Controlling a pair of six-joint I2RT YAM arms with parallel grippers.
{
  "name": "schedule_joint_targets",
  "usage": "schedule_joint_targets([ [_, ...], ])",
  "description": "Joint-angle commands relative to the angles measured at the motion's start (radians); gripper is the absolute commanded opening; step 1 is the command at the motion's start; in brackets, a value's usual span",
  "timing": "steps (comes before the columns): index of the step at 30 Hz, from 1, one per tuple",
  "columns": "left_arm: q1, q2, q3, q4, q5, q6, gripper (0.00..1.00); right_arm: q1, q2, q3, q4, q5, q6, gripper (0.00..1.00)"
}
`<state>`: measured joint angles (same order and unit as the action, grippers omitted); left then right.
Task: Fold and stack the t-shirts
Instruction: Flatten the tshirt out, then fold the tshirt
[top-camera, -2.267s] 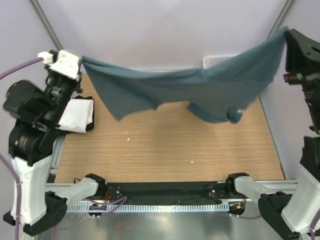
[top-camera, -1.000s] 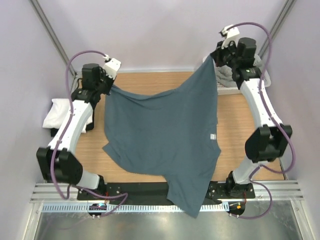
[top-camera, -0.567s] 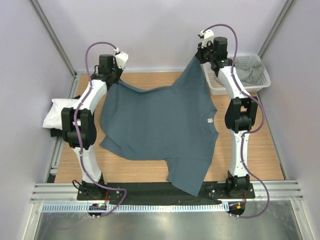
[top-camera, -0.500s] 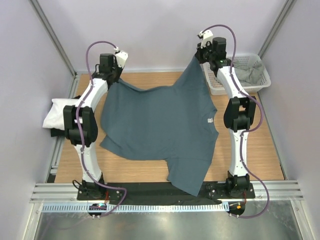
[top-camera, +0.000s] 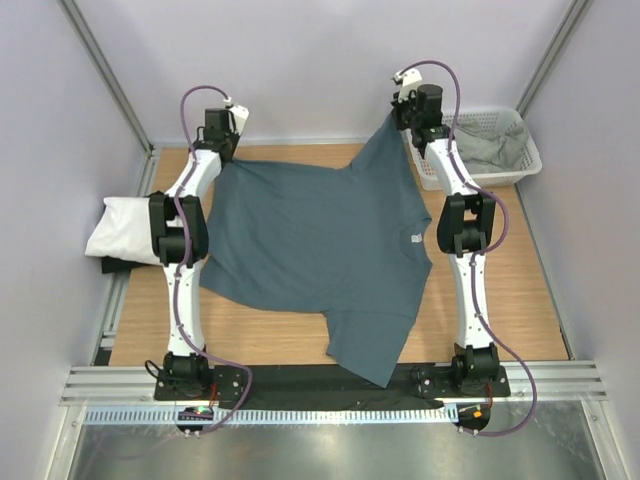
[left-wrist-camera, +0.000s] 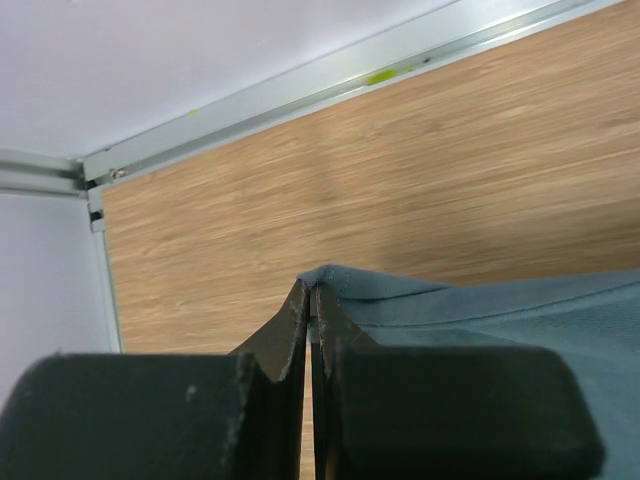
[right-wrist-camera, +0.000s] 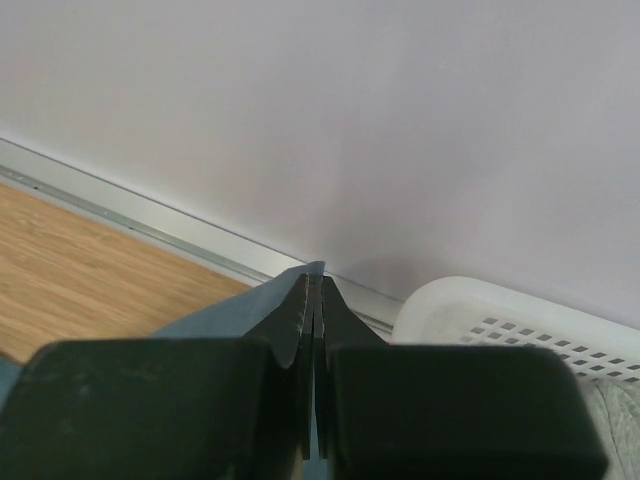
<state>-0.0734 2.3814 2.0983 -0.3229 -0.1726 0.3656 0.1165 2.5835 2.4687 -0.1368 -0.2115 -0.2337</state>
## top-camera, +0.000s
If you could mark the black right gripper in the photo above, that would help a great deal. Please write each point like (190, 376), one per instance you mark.
(396, 106)

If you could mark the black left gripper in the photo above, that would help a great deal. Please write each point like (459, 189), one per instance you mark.
(235, 137)

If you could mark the blue t shirt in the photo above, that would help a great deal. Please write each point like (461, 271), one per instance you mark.
(346, 243)

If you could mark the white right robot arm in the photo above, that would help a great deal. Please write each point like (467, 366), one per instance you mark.
(463, 233)

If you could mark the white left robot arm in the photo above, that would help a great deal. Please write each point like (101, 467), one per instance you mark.
(180, 240)

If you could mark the white plastic basket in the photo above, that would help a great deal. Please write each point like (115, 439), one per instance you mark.
(499, 119)

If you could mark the grey t shirt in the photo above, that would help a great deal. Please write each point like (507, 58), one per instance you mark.
(491, 152)

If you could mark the folded white t shirt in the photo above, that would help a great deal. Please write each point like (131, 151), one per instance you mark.
(124, 231)

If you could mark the folded black t shirt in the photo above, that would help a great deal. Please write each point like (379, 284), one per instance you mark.
(111, 265)

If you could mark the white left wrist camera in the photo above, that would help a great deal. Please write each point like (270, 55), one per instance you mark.
(238, 115)

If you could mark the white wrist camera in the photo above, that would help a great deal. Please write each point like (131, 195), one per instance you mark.
(407, 81)
(238, 115)

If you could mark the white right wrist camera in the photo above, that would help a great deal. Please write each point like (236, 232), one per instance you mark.
(407, 81)

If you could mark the aluminium left corner post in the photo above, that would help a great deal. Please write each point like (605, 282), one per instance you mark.
(89, 42)

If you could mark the aluminium corner post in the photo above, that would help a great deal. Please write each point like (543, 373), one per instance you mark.
(571, 21)
(89, 42)

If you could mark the aluminium right corner post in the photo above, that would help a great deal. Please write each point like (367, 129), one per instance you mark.
(571, 21)

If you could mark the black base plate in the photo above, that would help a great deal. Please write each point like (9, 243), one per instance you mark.
(326, 388)

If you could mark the aluminium front rail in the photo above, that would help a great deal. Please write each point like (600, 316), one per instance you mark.
(555, 381)

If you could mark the slotted grey cable duct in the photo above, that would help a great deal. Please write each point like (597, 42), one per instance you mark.
(182, 415)

